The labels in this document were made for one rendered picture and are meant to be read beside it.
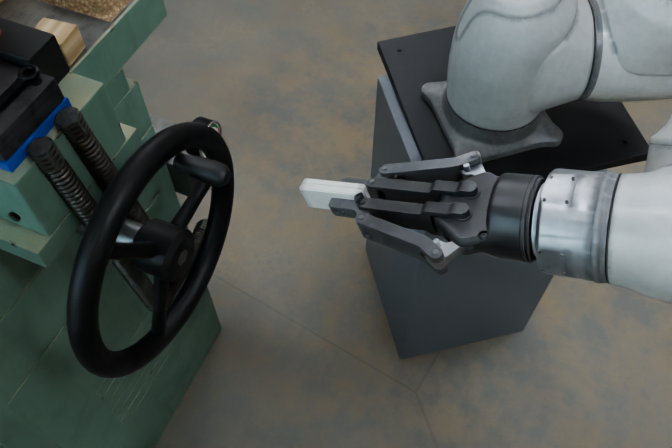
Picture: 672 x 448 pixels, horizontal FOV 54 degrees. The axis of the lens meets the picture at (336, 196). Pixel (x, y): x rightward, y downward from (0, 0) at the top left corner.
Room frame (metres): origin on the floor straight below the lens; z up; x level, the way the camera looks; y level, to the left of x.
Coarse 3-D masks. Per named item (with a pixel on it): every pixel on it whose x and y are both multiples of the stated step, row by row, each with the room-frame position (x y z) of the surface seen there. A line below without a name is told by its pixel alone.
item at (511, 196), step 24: (480, 192) 0.34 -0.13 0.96; (504, 192) 0.32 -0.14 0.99; (528, 192) 0.31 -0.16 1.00; (480, 216) 0.32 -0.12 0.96; (504, 216) 0.30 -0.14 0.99; (528, 216) 0.29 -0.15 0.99; (456, 240) 0.30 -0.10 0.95; (480, 240) 0.29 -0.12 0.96; (504, 240) 0.29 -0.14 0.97; (528, 240) 0.28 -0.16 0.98
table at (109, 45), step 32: (32, 0) 0.68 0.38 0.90; (160, 0) 0.72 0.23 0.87; (96, 32) 0.62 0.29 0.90; (128, 32) 0.65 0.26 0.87; (96, 64) 0.59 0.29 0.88; (128, 128) 0.49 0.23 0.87; (96, 192) 0.42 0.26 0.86; (0, 224) 0.37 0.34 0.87; (64, 224) 0.37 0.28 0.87; (32, 256) 0.33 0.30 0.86
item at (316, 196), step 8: (304, 184) 0.39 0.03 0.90; (304, 192) 0.39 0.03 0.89; (312, 192) 0.39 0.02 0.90; (320, 192) 0.38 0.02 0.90; (328, 192) 0.38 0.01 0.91; (336, 192) 0.38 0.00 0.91; (344, 192) 0.37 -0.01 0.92; (352, 192) 0.37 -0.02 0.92; (312, 200) 0.39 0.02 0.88; (320, 200) 0.38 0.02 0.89; (328, 200) 0.38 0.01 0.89; (328, 208) 0.38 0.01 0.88
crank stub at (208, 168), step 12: (180, 156) 0.41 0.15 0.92; (192, 156) 0.41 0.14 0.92; (180, 168) 0.40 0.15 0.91; (192, 168) 0.40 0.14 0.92; (204, 168) 0.40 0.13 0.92; (216, 168) 0.39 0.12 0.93; (228, 168) 0.40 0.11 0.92; (204, 180) 0.39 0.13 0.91; (216, 180) 0.39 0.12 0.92; (228, 180) 0.39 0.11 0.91
